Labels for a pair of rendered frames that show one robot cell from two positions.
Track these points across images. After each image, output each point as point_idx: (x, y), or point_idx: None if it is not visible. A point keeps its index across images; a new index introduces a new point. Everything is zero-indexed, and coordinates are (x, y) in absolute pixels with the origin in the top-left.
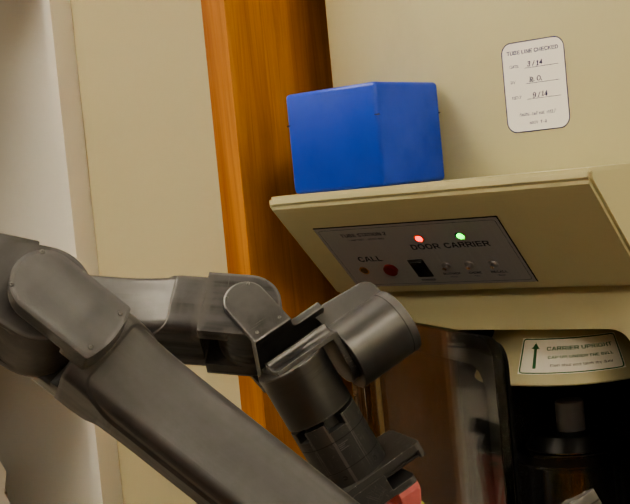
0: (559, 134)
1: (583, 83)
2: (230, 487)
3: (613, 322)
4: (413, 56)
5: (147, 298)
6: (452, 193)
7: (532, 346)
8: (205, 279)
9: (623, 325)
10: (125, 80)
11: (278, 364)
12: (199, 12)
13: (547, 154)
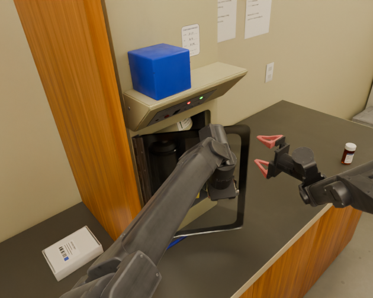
0: (196, 57)
1: (203, 39)
2: None
3: (206, 107)
4: (150, 32)
5: (201, 167)
6: (215, 85)
7: (179, 122)
8: (203, 148)
9: (209, 107)
10: None
11: (227, 162)
12: None
13: (193, 64)
